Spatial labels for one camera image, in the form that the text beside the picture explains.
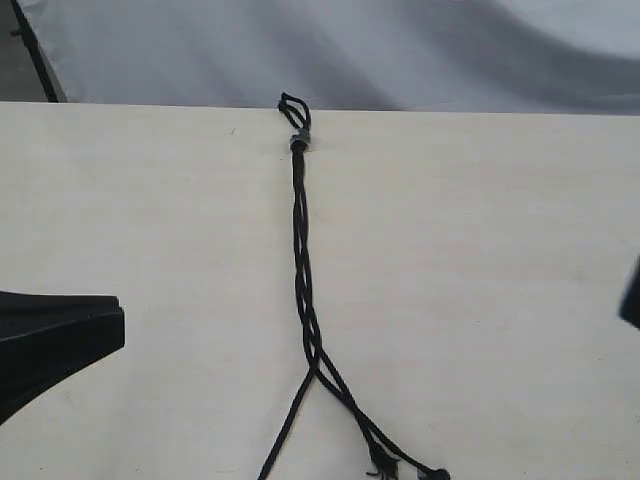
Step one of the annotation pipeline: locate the black backdrop stand pole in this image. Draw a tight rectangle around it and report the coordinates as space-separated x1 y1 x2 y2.
10 0 59 103

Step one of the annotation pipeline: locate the white backdrop cloth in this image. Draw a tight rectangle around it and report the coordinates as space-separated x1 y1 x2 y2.
21 1 639 114

